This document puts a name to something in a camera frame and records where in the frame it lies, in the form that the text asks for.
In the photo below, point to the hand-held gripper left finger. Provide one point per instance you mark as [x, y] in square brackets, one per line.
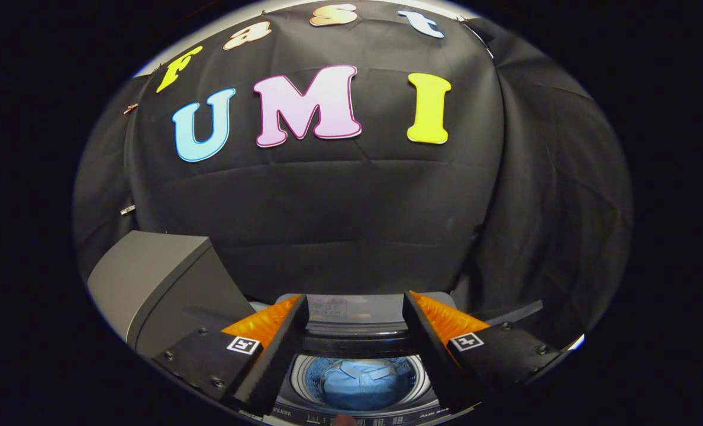
[280, 361]

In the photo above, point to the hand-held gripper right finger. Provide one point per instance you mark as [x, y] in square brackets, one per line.
[431, 355]

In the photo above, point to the grey cabinet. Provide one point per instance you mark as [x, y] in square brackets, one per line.
[150, 272]

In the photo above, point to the light blue polo shirt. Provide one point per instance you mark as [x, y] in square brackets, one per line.
[360, 384]

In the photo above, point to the copper cloth clip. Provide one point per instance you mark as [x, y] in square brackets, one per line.
[130, 108]

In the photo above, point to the grey washing machine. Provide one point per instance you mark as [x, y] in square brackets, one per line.
[399, 419]

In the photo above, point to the silver cloth clip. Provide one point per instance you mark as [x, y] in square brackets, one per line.
[128, 209]

